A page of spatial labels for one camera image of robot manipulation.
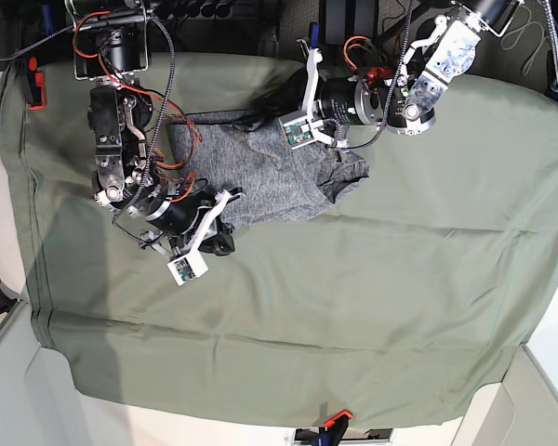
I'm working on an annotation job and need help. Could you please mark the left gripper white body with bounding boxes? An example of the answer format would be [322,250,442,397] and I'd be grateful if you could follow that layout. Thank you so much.
[284,39,349,149]

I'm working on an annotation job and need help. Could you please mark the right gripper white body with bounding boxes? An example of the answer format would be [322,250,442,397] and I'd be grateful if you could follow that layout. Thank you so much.
[167,190,223,256]

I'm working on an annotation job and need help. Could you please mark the grey long-sleeve T-shirt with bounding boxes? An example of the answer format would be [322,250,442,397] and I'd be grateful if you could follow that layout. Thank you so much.
[166,110,369,227]

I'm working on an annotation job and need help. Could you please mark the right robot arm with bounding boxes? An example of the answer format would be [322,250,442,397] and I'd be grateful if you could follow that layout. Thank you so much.
[65,1,234,257]

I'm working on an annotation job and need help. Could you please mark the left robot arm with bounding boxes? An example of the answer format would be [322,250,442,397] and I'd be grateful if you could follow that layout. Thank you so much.
[259,1,521,151]

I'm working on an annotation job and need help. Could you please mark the black power adapters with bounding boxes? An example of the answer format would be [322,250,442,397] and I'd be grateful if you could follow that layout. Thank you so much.
[320,0,379,46]

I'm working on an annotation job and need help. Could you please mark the green table cloth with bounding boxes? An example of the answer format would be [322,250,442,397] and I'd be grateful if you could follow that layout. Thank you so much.
[0,63,558,428]

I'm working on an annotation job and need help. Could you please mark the bottom orange-black clamp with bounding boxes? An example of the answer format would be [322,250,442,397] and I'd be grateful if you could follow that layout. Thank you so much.
[312,409,353,446]

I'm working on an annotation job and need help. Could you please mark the left red-black clamp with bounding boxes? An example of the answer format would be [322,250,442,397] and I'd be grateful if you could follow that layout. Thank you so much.
[18,56,46,110]

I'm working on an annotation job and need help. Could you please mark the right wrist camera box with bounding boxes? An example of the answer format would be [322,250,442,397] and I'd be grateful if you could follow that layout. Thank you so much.
[167,251,208,286]

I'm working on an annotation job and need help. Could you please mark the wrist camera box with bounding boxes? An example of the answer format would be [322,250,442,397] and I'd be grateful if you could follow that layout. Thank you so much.
[167,251,208,286]
[279,115,315,150]

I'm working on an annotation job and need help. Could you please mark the blue clamp handle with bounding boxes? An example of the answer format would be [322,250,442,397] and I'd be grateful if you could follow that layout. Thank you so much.
[308,22,320,48]

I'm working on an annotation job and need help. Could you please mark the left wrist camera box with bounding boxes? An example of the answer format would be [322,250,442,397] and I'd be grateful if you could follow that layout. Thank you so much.
[279,115,315,150]

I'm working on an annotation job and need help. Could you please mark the grey looped cable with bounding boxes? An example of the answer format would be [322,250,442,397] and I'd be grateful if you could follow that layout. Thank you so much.
[499,8,558,75]

